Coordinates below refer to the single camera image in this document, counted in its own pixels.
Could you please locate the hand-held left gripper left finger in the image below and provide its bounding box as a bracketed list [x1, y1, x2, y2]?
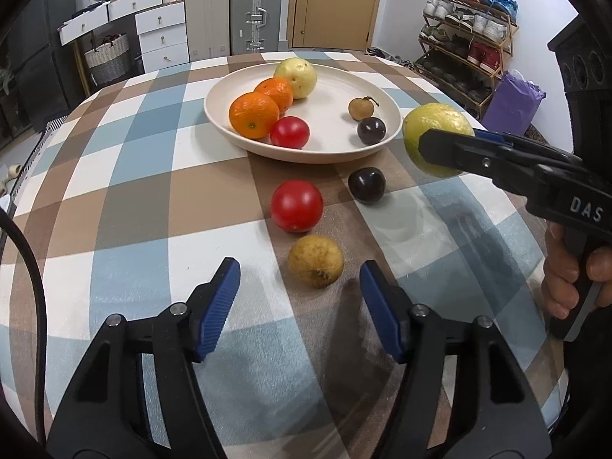
[45, 257, 241, 459]

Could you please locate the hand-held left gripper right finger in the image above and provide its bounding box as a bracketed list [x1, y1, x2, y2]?
[360, 259, 553, 459]

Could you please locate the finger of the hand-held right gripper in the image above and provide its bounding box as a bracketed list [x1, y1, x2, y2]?
[418, 128, 541, 192]
[473, 129, 581, 164]

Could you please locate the yellow guava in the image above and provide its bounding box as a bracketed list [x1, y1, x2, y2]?
[402, 103, 475, 177]

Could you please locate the brown longan without stem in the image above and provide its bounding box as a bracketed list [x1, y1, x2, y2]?
[288, 235, 345, 289]

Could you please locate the dark plum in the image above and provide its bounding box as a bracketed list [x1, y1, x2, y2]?
[347, 167, 386, 204]
[357, 117, 386, 145]

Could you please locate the brown longan with stem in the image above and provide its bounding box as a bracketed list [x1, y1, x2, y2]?
[348, 96, 381, 121]

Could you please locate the red tomato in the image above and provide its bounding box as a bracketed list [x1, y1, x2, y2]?
[270, 180, 324, 233]
[270, 116, 310, 149]

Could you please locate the cream round plate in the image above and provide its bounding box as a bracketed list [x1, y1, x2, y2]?
[205, 61, 402, 164]

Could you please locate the yellow apple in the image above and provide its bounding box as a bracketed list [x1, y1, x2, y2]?
[273, 57, 318, 100]

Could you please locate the orange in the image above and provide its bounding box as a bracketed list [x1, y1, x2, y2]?
[228, 92, 280, 140]
[253, 77, 294, 114]

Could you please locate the person's right hand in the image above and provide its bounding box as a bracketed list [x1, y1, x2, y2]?
[542, 222, 612, 319]

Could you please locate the purple bag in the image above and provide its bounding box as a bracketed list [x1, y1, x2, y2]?
[482, 70, 547, 131]

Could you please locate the wooden shoe rack with shoes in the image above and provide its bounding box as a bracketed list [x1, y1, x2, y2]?
[412, 0, 521, 120]

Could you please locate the wooden door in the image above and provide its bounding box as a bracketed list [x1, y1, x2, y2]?
[286, 0, 387, 51]

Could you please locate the silver suitcase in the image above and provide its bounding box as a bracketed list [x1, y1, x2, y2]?
[230, 0, 286, 55]

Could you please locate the striped cloth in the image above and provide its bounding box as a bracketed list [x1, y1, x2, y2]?
[29, 117, 65, 154]

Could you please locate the wicker basket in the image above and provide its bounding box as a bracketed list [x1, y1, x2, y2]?
[85, 33, 131, 84]

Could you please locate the white dresser with drawers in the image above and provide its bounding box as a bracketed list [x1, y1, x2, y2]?
[57, 0, 189, 75]

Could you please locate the beige suitcase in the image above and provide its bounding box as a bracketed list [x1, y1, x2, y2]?
[184, 0, 233, 62]

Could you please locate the dark grey refrigerator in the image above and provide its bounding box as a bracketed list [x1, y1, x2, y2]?
[0, 0, 77, 120]

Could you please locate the black cable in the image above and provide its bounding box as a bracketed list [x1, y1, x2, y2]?
[0, 208, 49, 441]

